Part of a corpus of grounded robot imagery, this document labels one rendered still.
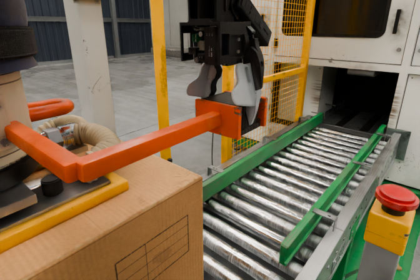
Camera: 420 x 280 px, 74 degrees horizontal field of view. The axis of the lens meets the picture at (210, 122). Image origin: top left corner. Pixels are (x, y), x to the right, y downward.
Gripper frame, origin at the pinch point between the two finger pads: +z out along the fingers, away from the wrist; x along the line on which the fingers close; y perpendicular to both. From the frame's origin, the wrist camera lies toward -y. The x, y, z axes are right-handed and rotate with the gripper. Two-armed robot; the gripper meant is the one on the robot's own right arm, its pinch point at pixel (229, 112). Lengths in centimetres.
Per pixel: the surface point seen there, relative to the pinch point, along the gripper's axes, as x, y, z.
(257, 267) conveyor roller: -10, -31, 66
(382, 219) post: 22.5, -18.3, 21.0
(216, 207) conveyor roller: -42, -49, 66
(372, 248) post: 21.9, -18.6, 28.6
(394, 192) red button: 23.1, -21.1, 16.5
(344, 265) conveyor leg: 9, -83, 95
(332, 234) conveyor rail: 6, -59, 61
